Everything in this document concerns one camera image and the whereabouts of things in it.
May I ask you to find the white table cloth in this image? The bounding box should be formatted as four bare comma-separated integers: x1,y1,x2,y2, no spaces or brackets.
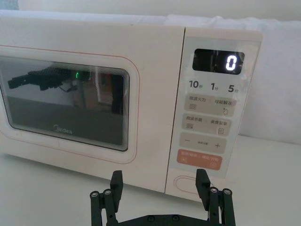
0,135,301,226

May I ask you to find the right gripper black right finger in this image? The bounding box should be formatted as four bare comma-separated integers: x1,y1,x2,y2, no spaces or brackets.
196,169,234,226

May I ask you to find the cream microwave oven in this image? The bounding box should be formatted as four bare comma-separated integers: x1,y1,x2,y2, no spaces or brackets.
0,17,263,196

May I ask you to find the oven control panel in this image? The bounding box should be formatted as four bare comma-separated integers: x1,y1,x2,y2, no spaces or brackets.
169,35,262,179

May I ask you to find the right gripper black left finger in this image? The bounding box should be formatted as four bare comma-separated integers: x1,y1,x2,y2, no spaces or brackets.
89,170,124,226

